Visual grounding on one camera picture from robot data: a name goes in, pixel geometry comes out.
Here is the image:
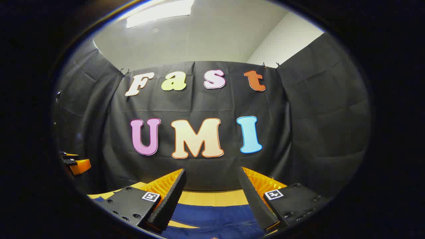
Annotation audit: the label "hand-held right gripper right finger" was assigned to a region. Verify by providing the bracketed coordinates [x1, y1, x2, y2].
[237, 167, 331, 231]

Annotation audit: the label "ceiling light panel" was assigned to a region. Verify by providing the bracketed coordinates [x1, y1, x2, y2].
[126, 0, 195, 29]

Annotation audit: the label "blue denim jeans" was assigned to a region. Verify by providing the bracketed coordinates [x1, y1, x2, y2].
[92, 197, 268, 239]

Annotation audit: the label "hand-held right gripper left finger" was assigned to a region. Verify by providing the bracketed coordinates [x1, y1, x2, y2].
[96, 168, 187, 232]

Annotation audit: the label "black backdrop cloth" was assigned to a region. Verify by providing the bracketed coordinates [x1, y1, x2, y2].
[53, 33, 372, 199]

